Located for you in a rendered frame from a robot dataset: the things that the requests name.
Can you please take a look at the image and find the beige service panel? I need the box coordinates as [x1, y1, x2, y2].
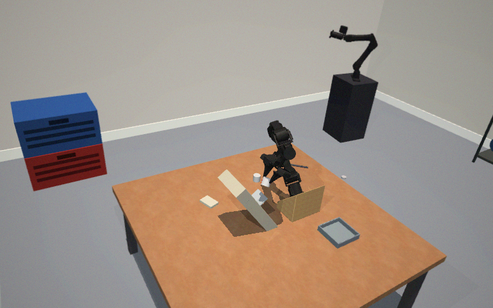
[218, 169, 278, 231]

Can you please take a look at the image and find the white round cartridge with two slots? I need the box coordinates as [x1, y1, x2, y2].
[261, 176, 271, 187]

